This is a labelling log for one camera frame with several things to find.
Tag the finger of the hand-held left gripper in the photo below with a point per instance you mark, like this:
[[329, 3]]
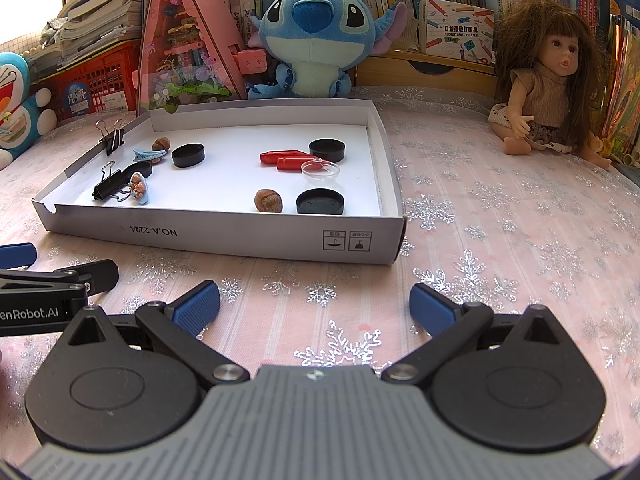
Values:
[[97, 274], [17, 255]]

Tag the black round lid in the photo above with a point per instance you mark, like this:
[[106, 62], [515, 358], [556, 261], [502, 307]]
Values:
[[320, 202], [188, 155], [327, 150]]

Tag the white printed carton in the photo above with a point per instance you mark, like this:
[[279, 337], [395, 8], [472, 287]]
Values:
[[455, 32]]

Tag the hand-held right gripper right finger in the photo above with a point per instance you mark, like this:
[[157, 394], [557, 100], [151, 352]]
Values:
[[432, 307]]

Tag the wooden shelf drawer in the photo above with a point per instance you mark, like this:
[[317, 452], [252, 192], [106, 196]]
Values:
[[425, 77]]

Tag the white cardboard box tray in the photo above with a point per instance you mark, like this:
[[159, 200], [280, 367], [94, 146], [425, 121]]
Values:
[[225, 230]]

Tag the small black scoop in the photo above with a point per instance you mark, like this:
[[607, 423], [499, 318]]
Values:
[[140, 169]]

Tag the black binder clip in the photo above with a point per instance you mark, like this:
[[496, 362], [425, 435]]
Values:
[[112, 184], [114, 137]]

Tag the blue alien plush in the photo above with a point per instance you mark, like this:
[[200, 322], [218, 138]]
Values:
[[320, 45]]

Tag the shiny foil sheets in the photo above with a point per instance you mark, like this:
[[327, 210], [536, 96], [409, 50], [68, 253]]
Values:
[[625, 85]]

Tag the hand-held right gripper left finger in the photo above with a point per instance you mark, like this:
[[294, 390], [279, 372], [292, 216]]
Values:
[[195, 307]]

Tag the light blue hair clip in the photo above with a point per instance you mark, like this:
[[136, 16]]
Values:
[[145, 155]]

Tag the stack of paper books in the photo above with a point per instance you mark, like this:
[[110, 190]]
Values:
[[100, 10]]

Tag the small figurine hair clip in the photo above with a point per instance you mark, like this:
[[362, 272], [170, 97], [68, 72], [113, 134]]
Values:
[[138, 187]]

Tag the blue cat plush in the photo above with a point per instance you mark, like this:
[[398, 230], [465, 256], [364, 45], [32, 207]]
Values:
[[17, 105]]

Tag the brown-haired doll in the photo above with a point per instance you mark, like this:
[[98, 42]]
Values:
[[550, 90]]

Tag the red plastic crate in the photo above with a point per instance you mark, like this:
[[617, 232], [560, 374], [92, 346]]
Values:
[[100, 85]]

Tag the red plastic piece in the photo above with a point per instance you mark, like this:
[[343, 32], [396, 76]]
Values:
[[290, 164], [272, 156]]

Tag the pink triangular toy house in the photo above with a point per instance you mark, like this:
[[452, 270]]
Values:
[[190, 40]]

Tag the brown hazelnut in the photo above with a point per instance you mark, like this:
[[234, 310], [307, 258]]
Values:
[[268, 200], [161, 145]]

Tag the clear round dish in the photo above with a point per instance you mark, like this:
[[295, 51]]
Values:
[[322, 169]]

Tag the pink snowflake tablecloth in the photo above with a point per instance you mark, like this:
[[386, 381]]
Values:
[[500, 220]]

